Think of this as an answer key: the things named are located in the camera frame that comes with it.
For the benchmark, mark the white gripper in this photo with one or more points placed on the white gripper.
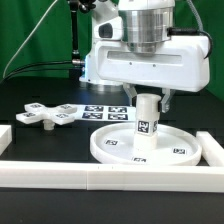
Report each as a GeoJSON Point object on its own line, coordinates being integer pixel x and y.
{"type": "Point", "coordinates": [180, 63]}

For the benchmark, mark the white round table top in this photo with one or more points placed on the white round table top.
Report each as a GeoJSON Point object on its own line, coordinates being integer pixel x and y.
{"type": "Point", "coordinates": [114, 144]}

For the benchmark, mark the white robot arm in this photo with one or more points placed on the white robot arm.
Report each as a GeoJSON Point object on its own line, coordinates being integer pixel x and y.
{"type": "Point", "coordinates": [135, 43]}

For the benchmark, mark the white marker sheet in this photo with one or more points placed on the white marker sheet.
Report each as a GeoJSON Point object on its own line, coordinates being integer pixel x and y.
{"type": "Point", "coordinates": [101, 112]}

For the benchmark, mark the white right fence bar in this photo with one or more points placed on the white right fence bar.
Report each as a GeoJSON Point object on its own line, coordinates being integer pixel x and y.
{"type": "Point", "coordinates": [212, 151]}

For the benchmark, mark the white fence bar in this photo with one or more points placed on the white fence bar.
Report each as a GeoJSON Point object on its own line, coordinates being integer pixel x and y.
{"type": "Point", "coordinates": [5, 137]}
{"type": "Point", "coordinates": [17, 174]}
{"type": "Point", "coordinates": [212, 151]}

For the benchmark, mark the white cross-shaped table base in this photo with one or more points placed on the white cross-shaped table base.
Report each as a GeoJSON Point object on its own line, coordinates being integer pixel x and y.
{"type": "Point", "coordinates": [50, 116]}

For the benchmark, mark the white left fence bar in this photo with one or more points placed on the white left fence bar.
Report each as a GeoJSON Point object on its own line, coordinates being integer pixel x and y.
{"type": "Point", "coordinates": [5, 137]}

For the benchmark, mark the white front fence bar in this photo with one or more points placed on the white front fence bar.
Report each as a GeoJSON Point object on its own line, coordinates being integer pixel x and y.
{"type": "Point", "coordinates": [17, 174]}

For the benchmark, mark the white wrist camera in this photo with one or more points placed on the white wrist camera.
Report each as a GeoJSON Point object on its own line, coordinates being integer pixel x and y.
{"type": "Point", "coordinates": [110, 30]}

